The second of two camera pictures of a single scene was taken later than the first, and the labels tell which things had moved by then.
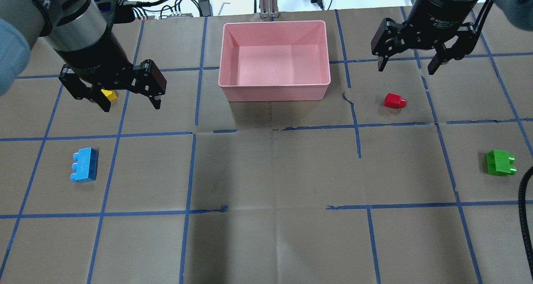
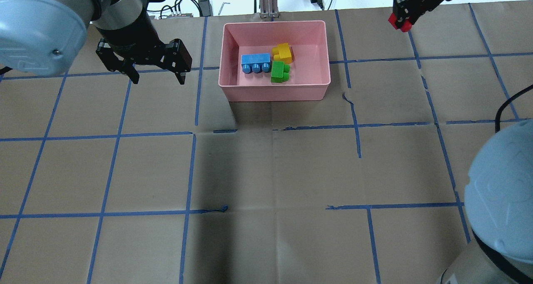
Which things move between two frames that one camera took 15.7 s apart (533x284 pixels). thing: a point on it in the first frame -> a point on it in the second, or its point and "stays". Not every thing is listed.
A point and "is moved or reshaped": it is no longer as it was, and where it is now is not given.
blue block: x=85 y=167 -> x=256 y=63
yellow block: x=110 y=95 -> x=282 y=53
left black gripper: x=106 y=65 -> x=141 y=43
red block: x=394 y=100 is moved or reshaped
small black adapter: x=205 y=6 stays
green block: x=499 y=163 -> x=280 y=72
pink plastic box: x=278 y=61 stays
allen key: x=222 y=6 stays
